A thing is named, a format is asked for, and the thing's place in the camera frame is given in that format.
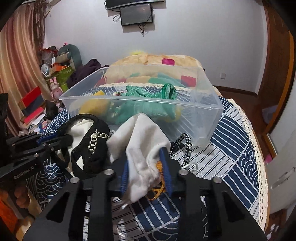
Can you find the wooden door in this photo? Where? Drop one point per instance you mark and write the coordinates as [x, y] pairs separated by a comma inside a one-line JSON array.
[[279, 66]]

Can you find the pink rabbit toy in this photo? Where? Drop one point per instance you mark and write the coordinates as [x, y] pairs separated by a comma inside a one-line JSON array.
[[56, 90]]

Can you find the yellow-green plush pillow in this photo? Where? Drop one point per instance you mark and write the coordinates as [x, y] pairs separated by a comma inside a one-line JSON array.
[[137, 52]]

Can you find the small wall monitor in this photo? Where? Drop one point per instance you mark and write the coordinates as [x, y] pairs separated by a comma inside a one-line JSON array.
[[136, 14]]

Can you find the left hand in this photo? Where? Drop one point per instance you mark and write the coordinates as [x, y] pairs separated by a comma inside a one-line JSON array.
[[23, 199]]

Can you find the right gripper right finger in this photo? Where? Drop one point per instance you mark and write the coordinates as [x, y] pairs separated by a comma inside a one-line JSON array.
[[170, 171]]

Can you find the green cardboard box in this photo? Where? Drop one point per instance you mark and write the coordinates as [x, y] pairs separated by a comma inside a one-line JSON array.
[[61, 77]]

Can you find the white black-trimmed bag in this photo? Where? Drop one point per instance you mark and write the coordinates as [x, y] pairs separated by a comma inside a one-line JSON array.
[[87, 155]]

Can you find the large wall television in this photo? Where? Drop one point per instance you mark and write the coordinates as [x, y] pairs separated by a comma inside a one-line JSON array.
[[116, 4]]

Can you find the white drawstring pouch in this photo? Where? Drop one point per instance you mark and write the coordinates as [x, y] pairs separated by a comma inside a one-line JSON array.
[[141, 139]]

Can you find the grey dinosaur plush toy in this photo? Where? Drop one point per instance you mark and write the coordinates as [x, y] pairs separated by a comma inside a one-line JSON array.
[[69, 54]]

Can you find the striped pink curtain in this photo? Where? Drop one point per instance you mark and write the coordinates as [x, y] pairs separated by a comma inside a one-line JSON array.
[[22, 37]]

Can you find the colourful plush blanket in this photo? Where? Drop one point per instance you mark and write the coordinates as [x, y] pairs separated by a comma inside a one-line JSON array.
[[179, 70]]

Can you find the green knitted glove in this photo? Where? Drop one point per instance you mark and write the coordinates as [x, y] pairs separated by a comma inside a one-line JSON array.
[[120, 111]]

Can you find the wall power socket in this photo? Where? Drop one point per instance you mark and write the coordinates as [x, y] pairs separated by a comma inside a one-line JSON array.
[[223, 76]]

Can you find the clear plastic storage box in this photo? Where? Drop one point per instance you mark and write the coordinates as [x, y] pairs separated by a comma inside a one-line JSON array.
[[178, 99]]

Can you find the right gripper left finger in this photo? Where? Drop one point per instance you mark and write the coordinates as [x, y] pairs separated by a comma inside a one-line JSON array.
[[119, 180]]

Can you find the white cabinet door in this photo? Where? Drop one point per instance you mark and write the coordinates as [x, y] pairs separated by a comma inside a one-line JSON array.
[[281, 177]]

